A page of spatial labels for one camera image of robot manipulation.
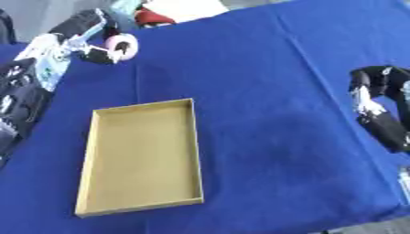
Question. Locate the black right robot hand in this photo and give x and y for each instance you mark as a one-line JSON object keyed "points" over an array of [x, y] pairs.
{"points": [[387, 126]]}

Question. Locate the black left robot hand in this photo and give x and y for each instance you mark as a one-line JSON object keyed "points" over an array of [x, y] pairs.
{"points": [[80, 23]]}

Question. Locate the pink and white tape roll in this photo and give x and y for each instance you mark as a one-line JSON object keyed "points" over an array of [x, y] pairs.
{"points": [[126, 38]]}

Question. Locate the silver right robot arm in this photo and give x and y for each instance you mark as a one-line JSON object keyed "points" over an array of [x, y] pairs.
{"points": [[404, 184]]}

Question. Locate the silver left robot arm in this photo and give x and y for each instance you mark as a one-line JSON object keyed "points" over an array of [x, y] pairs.
{"points": [[48, 64]]}

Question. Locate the tan cardboard box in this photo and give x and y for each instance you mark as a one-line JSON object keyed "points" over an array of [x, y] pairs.
{"points": [[143, 158]]}

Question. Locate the teal object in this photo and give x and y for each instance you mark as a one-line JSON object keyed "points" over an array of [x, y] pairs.
{"points": [[124, 10]]}

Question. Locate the red cloth object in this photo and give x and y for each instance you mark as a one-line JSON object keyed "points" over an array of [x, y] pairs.
{"points": [[150, 16]]}

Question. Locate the white sheet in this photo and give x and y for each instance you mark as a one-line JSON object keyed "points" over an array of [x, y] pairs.
{"points": [[184, 9]]}

